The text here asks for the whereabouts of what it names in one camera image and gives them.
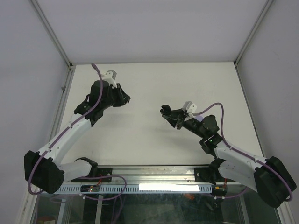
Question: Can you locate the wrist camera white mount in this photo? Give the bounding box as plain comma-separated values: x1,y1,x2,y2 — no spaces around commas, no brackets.
100,70,117,88
182,101,197,118

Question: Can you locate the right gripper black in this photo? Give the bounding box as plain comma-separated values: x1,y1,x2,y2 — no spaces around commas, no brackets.
163,108,206,139

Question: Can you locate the aluminium frame post left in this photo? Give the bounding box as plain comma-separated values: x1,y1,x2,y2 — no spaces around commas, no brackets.
29,0,72,69

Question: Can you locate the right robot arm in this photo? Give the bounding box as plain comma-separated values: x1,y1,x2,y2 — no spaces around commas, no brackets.
160,101,297,208

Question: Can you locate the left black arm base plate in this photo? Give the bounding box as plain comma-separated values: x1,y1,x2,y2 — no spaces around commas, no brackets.
71,167,113,183

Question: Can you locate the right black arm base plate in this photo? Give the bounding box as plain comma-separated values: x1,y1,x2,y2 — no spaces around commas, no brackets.
193,167,225,184

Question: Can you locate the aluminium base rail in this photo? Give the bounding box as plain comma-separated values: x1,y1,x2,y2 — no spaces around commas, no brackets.
29,165,281,186

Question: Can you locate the aluminium frame post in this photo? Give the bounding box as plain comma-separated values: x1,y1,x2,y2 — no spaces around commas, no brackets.
29,0,72,69
234,0,275,67

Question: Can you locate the grey slotted cable duct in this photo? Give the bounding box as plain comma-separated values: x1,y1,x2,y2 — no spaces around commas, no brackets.
55,183,212,194

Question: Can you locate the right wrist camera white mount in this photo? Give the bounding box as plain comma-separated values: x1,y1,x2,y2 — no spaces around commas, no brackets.
182,101,197,118

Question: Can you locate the purple earbud charging case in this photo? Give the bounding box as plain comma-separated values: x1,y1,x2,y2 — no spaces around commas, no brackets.
195,115,204,122

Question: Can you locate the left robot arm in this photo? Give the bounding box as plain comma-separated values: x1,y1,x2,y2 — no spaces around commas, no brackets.
24,80,130,194

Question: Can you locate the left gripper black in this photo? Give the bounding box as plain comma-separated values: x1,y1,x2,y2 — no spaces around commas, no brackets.
101,83,130,110

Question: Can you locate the aluminium frame post right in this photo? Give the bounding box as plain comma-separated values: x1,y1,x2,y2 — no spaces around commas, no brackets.
234,0,275,67

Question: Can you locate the small circuit board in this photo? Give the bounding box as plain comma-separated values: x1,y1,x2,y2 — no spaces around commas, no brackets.
85,185,100,192

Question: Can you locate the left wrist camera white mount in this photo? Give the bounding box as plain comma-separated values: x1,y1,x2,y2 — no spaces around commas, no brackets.
100,70,117,88

